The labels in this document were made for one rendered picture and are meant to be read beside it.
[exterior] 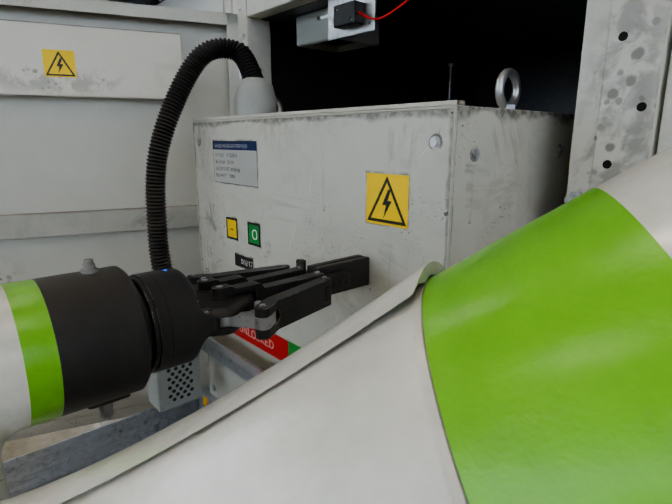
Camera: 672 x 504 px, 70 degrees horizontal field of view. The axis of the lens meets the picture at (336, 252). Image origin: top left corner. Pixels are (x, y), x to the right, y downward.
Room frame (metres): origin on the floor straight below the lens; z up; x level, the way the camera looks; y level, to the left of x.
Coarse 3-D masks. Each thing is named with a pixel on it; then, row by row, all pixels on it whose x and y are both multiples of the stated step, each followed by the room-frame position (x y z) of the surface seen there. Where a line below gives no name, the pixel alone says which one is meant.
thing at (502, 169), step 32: (480, 128) 0.44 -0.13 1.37; (512, 128) 0.47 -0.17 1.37; (544, 128) 0.52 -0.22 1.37; (480, 160) 0.44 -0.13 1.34; (512, 160) 0.48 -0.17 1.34; (544, 160) 0.52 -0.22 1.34; (480, 192) 0.44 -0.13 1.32; (512, 192) 0.48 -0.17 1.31; (544, 192) 0.52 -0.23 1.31; (448, 224) 0.41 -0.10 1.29; (480, 224) 0.44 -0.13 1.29; (512, 224) 0.48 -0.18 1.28; (448, 256) 0.41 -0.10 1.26
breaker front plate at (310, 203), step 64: (256, 128) 0.64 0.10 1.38; (320, 128) 0.54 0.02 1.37; (384, 128) 0.47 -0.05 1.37; (448, 128) 0.42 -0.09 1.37; (256, 192) 0.65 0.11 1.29; (320, 192) 0.55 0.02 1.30; (448, 192) 0.42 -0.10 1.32; (256, 256) 0.65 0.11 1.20; (320, 256) 0.55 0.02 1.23; (384, 256) 0.47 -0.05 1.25; (320, 320) 0.55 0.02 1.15
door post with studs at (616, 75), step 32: (608, 0) 0.47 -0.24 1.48; (640, 0) 0.45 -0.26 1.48; (608, 32) 0.46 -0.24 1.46; (640, 32) 0.44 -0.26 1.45; (608, 64) 0.46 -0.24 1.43; (640, 64) 0.44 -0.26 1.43; (608, 96) 0.46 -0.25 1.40; (640, 96) 0.44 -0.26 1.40; (576, 128) 0.48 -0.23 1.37; (608, 128) 0.46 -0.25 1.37; (640, 128) 0.44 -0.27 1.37; (576, 160) 0.48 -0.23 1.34; (608, 160) 0.45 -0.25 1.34; (640, 160) 0.43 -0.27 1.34; (576, 192) 0.47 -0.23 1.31
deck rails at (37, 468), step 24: (192, 408) 0.79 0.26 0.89; (96, 432) 0.68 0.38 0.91; (120, 432) 0.71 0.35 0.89; (144, 432) 0.73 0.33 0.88; (24, 456) 0.62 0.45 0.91; (48, 456) 0.64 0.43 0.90; (72, 456) 0.66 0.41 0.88; (96, 456) 0.68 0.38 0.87; (24, 480) 0.61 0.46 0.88; (48, 480) 0.63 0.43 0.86
